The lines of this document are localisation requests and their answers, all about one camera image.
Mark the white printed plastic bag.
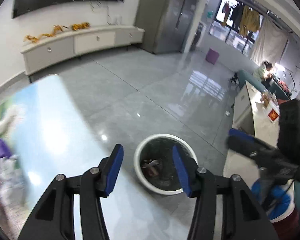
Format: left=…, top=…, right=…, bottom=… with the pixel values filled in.
left=0, top=155, right=26, bottom=207

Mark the white tissue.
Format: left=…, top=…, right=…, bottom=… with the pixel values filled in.
left=0, top=105, right=21, bottom=135

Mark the blue sleeve forearm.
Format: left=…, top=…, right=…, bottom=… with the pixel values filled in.
left=266, top=179, right=295, bottom=223

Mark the white round trash bin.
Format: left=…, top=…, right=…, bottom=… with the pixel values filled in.
left=133, top=133, right=198, bottom=196

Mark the white side cabinet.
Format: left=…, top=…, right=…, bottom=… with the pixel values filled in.
left=223, top=81, right=279, bottom=187

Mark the teal sofa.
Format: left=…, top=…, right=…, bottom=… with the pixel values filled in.
left=237, top=69, right=291, bottom=100

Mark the seated person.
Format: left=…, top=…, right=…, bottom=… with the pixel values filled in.
left=253, top=61, right=273, bottom=82

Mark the purple square stool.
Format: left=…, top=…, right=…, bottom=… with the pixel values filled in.
left=205, top=48, right=219, bottom=65

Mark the hanging yellow coat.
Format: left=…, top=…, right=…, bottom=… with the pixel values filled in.
left=239, top=5, right=260, bottom=36

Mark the white low tv cabinet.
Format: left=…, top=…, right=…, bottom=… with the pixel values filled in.
left=21, top=25, right=145, bottom=76

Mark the golden dragon ornament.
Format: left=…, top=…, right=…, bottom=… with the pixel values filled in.
left=23, top=25, right=67, bottom=43

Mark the grey steel refrigerator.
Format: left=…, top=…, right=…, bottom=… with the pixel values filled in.
left=135, top=0, right=198, bottom=54

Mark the golden tiger ornament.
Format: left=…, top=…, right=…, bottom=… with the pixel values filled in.
left=71, top=22, right=90, bottom=31

